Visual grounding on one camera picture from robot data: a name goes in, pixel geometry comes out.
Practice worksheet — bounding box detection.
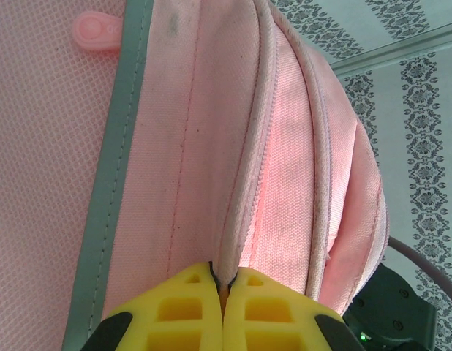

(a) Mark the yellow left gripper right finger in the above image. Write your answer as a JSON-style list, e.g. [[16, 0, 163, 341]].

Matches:
[[222, 266, 362, 351]]

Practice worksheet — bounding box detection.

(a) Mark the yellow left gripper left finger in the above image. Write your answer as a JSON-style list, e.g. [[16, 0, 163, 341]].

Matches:
[[85, 260, 225, 351]]

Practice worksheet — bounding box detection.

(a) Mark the pink school backpack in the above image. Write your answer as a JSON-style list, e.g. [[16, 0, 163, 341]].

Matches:
[[0, 0, 391, 351]]

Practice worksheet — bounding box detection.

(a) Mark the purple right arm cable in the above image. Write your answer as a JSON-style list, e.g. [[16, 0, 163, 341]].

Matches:
[[388, 235, 452, 306]]

